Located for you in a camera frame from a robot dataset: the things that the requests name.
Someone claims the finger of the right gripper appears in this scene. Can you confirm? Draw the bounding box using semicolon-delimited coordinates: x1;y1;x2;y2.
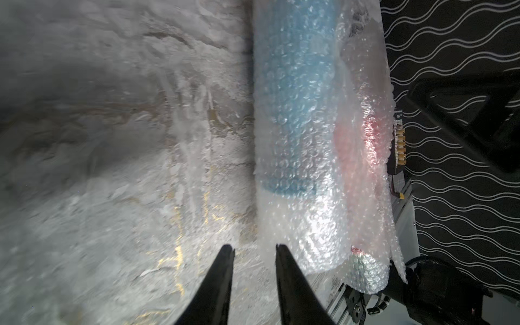
407;70;519;179

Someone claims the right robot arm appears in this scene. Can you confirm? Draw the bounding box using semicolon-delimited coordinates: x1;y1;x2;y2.
385;71;519;324

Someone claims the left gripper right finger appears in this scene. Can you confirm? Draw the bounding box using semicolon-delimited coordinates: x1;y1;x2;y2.
275;245;334;325

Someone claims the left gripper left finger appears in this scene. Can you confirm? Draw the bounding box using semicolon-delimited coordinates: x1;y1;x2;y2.
175;245;235;325

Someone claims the blue wine glass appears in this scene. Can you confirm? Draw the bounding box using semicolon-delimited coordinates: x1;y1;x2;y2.
253;1;349;274

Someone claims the wrapped red wine glass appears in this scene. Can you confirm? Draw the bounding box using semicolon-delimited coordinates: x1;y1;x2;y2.
334;1;406;294

